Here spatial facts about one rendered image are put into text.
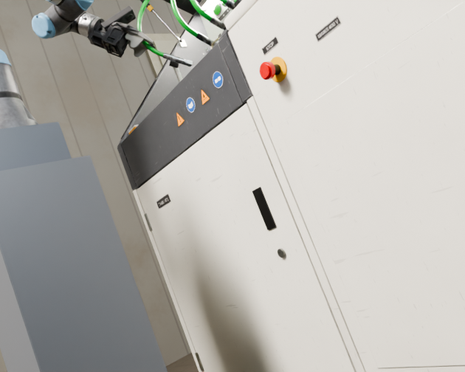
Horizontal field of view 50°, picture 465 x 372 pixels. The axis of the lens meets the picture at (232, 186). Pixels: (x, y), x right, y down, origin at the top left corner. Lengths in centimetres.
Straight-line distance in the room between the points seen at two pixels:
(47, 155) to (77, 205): 13
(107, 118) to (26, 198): 230
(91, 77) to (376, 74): 271
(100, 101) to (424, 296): 274
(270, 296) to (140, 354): 35
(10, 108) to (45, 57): 220
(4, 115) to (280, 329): 81
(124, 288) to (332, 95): 58
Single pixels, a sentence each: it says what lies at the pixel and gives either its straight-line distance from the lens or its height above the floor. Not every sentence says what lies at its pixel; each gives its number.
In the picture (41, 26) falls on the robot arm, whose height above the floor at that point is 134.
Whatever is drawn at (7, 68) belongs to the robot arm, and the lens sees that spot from 128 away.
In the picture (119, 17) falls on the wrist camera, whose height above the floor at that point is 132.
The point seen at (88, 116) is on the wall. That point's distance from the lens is 330.
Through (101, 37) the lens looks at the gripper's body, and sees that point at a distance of 172.
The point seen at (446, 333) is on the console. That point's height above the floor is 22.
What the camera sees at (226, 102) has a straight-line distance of 120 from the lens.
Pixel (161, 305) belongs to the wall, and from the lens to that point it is 312.
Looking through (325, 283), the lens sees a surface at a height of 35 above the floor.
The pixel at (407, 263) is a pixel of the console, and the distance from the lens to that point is 96.
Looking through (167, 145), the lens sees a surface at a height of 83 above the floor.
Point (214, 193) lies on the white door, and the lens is 130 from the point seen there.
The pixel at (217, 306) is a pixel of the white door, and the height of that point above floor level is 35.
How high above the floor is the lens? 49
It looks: 7 degrees up
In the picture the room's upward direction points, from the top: 21 degrees counter-clockwise
